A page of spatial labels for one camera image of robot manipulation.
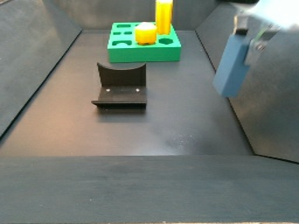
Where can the tall yellow block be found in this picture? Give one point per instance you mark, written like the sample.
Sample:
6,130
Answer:
163,16

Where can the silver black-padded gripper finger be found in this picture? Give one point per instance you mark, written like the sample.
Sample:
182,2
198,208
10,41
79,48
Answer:
240,24

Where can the green shape sorter board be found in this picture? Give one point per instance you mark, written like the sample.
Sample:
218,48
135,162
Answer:
124,50

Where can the blue rectangular block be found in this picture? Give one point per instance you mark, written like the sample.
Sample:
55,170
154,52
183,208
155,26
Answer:
232,70

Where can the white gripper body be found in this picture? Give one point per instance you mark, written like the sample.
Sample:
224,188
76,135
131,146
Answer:
279,12

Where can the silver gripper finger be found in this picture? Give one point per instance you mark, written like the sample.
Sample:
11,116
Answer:
258,43

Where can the black curved holder stand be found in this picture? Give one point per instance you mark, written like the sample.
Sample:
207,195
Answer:
122,87

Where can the yellow round peg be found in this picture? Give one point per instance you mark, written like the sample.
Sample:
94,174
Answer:
146,33

